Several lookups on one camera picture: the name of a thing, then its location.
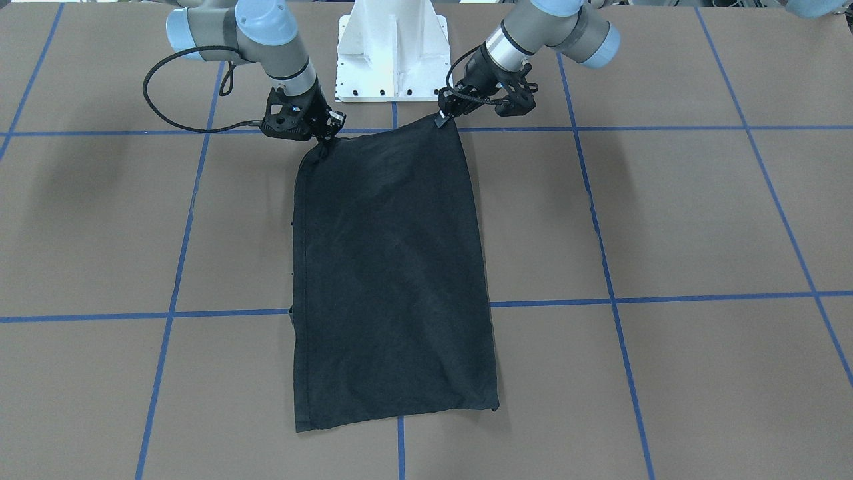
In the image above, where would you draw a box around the black t-shirt with logo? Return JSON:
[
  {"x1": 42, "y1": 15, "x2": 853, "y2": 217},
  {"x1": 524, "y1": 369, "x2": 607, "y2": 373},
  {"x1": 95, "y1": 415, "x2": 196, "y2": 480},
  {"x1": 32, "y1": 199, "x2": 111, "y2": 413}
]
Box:
[{"x1": 290, "y1": 115, "x2": 500, "y2": 433}]

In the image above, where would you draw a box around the white pedestal column base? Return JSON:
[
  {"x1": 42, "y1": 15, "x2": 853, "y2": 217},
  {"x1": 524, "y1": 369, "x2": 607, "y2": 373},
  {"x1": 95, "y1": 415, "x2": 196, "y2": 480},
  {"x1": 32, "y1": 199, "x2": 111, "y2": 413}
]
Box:
[{"x1": 335, "y1": 1, "x2": 451, "y2": 103}]

